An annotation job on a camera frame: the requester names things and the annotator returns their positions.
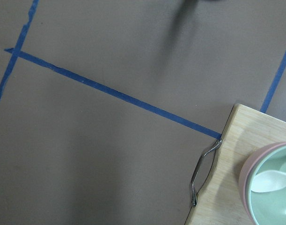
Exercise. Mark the pink bowl under green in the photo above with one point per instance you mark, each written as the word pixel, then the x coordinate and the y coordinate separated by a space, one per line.
pixel 247 173

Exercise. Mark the white plastic spoon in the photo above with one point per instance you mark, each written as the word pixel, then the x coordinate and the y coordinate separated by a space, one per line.
pixel 268 181

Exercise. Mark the bamboo cutting board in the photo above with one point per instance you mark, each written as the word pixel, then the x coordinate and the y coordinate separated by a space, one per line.
pixel 219 201

